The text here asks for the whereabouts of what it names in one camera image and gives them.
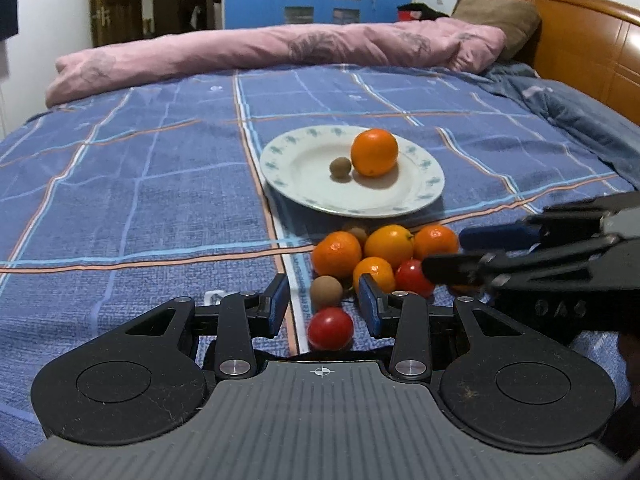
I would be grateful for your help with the large orange on plate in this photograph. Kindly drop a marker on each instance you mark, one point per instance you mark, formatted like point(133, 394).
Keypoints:
point(374, 153)

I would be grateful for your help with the brown pillow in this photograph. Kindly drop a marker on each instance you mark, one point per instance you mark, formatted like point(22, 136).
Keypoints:
point(518, 19)

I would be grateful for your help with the brown longan behind pile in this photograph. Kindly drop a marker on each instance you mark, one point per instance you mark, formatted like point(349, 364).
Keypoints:
point(358, 230)

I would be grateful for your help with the yellow-orange citrus fruit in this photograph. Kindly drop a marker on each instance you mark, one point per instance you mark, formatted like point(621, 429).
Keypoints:
point(392, 243)

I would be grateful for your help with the front red cherry tomato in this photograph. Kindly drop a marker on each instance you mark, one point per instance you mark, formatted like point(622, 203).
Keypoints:
point(330, 329)

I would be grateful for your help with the red and black bag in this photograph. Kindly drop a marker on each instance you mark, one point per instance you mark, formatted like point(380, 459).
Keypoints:
point(418, 11)

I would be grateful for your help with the grey-blue blanket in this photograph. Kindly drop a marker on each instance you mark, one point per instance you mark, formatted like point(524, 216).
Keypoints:
point(608, 134)

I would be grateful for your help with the white floral plate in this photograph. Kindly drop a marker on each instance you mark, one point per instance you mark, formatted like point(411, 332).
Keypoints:
point(297, 165)

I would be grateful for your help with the pink rolled quilt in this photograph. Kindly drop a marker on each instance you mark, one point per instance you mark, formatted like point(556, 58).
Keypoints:
point(446, 42)

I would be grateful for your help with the front small mandarin orange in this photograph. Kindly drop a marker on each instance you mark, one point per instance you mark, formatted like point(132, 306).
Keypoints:
point(379, 269)

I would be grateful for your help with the hidden small orange citrus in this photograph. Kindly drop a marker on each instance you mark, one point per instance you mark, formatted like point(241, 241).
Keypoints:
point(465, 290)

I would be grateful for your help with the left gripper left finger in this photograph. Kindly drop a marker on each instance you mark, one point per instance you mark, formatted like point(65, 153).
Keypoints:
point(235, 322)

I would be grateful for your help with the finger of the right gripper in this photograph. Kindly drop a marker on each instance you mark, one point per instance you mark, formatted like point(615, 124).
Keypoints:
point(561, 224)
point(576, 268)

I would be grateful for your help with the small brown longan on plate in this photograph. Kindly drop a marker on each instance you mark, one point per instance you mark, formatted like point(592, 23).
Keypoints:
point(340, 168)

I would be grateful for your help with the brown wooden door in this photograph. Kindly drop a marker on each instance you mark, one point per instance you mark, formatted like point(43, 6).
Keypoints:
point(115, 21)

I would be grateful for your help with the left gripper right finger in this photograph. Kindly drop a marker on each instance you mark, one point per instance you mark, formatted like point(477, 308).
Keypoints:
point(423, 334)

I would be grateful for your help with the red cherry tomato in pile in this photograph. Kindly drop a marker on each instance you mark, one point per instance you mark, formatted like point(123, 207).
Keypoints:
point(410, 278)

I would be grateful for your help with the wooden headboard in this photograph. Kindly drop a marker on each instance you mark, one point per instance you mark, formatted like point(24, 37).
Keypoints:
point(591, 45)

